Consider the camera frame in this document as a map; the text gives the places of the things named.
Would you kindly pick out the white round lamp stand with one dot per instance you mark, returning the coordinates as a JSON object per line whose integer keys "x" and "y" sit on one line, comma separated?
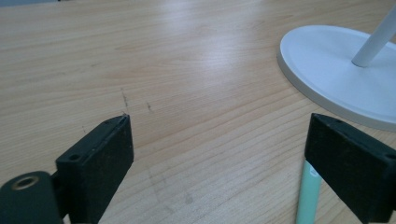
{"x": 327, "y": 68}

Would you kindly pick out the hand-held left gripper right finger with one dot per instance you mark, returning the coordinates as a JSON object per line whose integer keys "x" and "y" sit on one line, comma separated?
{"x": 351, "y": 168}

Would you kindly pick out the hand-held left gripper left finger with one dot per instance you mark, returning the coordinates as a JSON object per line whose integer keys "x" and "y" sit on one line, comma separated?
{"x": 93, "y": 168}

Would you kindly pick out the light green pen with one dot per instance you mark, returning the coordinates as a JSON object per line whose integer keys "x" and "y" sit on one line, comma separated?
{"x": 308, "y": 199}

